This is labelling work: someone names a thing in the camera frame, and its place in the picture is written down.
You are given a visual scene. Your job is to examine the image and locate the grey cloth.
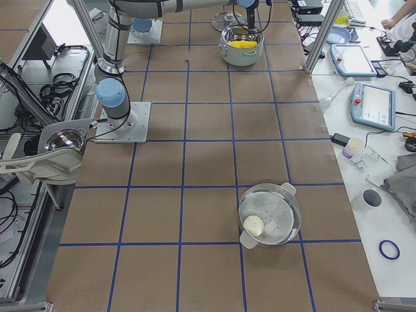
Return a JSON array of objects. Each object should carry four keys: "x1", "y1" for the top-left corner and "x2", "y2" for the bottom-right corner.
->
[{"x1": 380, "y1": 154, "x2": 415, "y2": 228}]

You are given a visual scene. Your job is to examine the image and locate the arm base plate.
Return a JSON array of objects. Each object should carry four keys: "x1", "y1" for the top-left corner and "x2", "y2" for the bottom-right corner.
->
[
  {"x1": 90, "y1": 101, "x2": 151, "y2": 144},
  {"x1": 127, "y1": 18, "x2": 163, "y2": 46}
]

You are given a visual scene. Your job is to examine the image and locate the teach pendant near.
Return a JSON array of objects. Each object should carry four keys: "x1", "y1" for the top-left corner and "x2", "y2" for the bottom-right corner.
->
[{"x1": 350, "y1": 82, "x2": 396, "y2": 132}]

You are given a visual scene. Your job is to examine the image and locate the teach pendant far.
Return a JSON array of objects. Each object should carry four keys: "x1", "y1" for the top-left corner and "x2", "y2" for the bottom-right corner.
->
[{"x1": 330, "y1": 44, "x2": 377, "y2": 77}]

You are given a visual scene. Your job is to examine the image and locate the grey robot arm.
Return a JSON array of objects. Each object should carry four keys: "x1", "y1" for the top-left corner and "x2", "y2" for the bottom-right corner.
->
[
  {"x1": 131, "y1": 18, "x2": 153, "y2": 35},
  {"x1": 95, "y1": 1, "x2": 265, "y2": 142}
]

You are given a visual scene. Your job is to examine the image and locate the yellow corn cob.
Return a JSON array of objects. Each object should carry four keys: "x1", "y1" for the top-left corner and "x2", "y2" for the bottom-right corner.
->
[{"x1": 229, "y1": 40, "x2": 258, "y2": 49}]

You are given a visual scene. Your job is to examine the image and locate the purple white jar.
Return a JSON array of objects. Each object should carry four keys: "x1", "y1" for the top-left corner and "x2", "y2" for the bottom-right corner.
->
[{"x1": 342, "y1": 138, "x2": 365, "y2": 159}]

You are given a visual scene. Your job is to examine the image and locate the pale green electric pot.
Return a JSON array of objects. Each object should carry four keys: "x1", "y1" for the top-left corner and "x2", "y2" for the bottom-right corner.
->
[{"x1": 218, "y1": 21, "x2": 265, "y2": 67}]

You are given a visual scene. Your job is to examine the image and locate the teach pendant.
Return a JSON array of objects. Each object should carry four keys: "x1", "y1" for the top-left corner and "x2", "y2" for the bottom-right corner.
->
[
  {"x1": 350, "y1": 82, "x2": 396, "y2": 132},
  {"x1": 330, "y1": 44, "x2": 377, "y2": 77}
]

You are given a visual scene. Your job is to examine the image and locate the black power adapter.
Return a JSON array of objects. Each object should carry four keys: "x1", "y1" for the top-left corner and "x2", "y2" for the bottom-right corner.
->
[{"x1": 330, "y1": 133, "x2": 350, "y2": 147}]

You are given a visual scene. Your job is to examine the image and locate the aluminium frame post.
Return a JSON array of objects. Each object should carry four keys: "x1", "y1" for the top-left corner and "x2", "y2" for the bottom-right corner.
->
[{"x1": 304, "y1": 0, "x2": 344, "y2": 74}]

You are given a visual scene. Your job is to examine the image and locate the person hand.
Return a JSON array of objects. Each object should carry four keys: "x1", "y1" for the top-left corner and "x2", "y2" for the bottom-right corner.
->
[{"x1": 381, "y1": 19, "x2": 397, "y2": 29}]

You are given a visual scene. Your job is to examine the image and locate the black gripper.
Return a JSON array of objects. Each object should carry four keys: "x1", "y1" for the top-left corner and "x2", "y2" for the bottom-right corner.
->
[{"x1": 246, "y1": 6, "x2": 255, "y2": 30}]

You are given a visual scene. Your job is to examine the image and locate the clear plastic tray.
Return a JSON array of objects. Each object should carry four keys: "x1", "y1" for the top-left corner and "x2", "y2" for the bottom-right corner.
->
[{"x1": 349, "y1": 146, "x2": 382, "y2": 171}]

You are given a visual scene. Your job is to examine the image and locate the clear glass pot lid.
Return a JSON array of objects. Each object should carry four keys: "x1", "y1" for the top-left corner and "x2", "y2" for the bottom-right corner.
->
[{"x1": 211, "y1": 11, "x2": 235, "y2": 31}]

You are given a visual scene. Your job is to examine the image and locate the blue tape ring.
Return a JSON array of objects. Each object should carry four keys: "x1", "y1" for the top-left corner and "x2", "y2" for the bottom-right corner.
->
[{"x1": 378, "y1": 239, "x2": 400, "y2": 260}]

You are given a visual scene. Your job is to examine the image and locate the white cup dark inside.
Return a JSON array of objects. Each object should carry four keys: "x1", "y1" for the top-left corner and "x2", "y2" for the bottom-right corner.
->
[{"x1": 351, "y1": 188, "x2": 382, "y2": 213}]

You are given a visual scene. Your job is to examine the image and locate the steel pot with glass lid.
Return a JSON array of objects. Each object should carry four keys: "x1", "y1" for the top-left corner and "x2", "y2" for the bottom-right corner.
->
[{"x1": 238, "y1": 183, "x2": 302, "y2": 249}]

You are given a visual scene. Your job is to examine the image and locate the blue plate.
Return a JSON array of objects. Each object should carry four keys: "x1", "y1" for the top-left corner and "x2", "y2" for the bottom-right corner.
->
[{"x1": 326, "y1": 26, "x2": 351, "y2": 45}]

